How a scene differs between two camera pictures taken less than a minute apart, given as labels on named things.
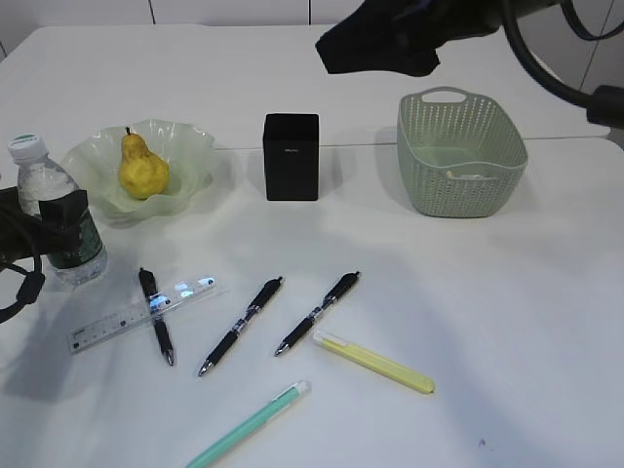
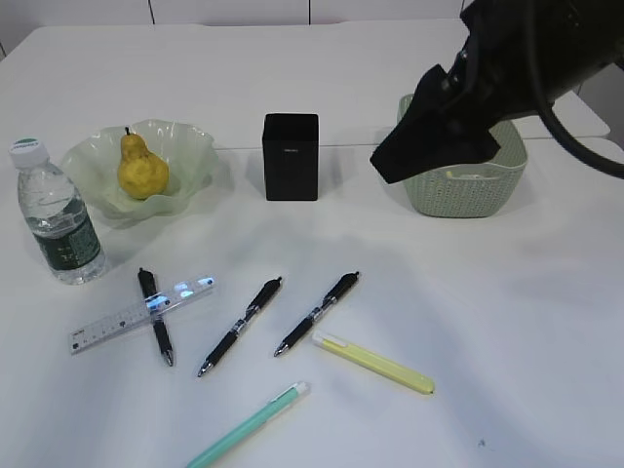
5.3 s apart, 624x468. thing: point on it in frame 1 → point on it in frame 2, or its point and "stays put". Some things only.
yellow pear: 141,173 stays put
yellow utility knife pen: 367,360 stays put
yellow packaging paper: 471,175 stays put
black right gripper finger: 387,36 → 439,131
